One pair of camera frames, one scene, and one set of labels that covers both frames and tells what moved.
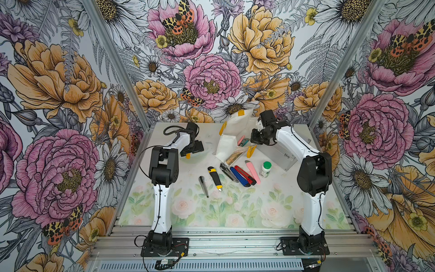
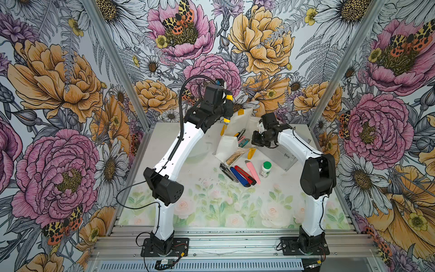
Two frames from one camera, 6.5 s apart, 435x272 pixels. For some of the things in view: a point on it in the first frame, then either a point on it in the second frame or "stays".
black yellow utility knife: [213, 172] → [227, 109]
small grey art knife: [201, 179] → [241, 134]
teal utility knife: [244, 141] stays
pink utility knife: [253, 171] stays
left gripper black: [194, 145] → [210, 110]
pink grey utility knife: [241, 139] stays
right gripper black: [254, 139] stays
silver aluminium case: [280, 156] stays
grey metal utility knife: [225, 169] stays
